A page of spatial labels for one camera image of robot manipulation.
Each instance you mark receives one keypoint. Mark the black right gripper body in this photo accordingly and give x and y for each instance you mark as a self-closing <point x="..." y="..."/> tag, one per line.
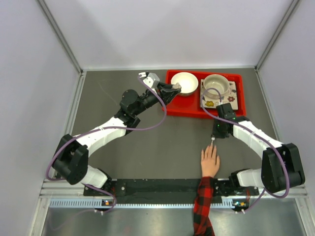
<point x="218" y="130"/>

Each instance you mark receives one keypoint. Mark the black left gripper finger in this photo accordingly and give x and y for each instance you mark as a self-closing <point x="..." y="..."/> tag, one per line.
<point x="166" y="87"/>
<point x="169" y="95"/>

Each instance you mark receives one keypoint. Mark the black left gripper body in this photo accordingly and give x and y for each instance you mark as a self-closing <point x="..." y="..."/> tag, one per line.
<point x="158" y="88"/>

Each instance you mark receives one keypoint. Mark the glitter nail polish bottle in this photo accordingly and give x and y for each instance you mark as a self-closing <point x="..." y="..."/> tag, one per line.
<point x="176" y="86"/>

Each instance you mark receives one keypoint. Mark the red plaid sleeve forearm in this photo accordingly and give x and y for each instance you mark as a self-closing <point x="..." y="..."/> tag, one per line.
<point x="202" y="225"/>

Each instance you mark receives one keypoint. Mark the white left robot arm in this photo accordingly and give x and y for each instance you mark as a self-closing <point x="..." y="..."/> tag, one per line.
<point x="72" y="155"/>

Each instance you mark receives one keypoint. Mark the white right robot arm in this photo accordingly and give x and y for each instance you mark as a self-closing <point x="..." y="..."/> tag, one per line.
<point x="281" y="163"/>

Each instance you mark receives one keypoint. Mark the person's left hand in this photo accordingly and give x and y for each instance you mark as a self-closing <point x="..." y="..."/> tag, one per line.
<point x="210" y="161"/>

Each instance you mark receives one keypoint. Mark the floral white bowl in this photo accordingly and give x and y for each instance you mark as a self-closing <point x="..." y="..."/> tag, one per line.
<point x="188" y="82"/>

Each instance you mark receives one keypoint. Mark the red plastic tray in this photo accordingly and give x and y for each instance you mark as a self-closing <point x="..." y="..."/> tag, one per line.
<point x="191" y="106"/>

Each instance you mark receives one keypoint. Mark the square floral saucer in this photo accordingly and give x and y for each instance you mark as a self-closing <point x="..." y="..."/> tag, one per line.
<point x="229" y="97"/>

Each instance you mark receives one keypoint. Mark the grey ceramic cup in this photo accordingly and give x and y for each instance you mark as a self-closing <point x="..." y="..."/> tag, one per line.
<point x="215" y="83"/>

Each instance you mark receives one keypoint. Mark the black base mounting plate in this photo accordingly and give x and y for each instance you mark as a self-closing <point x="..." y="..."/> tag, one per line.
<point x="163" y="191"/>

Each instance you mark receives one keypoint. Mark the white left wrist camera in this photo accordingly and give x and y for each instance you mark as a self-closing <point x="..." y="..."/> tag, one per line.
<point x="149" y="79"/>

